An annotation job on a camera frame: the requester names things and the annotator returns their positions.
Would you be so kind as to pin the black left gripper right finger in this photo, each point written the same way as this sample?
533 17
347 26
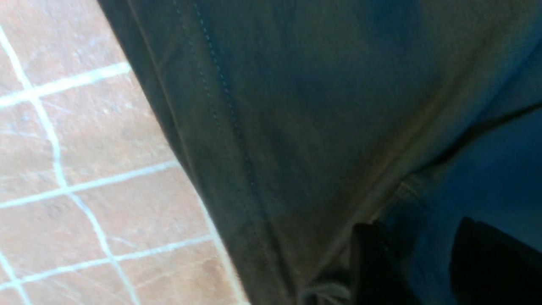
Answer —
490 267

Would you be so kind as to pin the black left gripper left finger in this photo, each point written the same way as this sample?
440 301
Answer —
376 278

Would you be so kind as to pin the dark gray long-sleeve shirt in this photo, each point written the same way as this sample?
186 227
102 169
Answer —
295 120

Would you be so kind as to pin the pink grid-pattern tablecloth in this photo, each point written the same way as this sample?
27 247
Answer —
95 209

